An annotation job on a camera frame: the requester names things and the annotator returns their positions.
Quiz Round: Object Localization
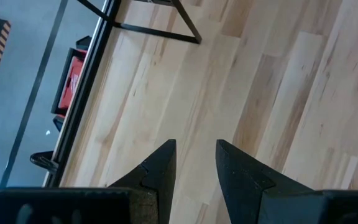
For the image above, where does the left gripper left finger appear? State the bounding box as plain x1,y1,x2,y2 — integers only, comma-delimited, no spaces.
0,139,178,224

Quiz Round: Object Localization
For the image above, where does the red black jobsite radio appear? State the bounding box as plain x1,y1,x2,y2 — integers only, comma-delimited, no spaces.
50,35,93,132

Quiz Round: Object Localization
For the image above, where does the wooden shelf black metal frame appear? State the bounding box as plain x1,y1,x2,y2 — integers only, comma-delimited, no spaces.
75,0,203,44

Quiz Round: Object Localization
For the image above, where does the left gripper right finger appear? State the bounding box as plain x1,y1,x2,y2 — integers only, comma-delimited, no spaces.
215,139,358,224

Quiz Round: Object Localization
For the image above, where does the black rounded bracket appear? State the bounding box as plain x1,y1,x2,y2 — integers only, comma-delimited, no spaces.
29,150,59,172

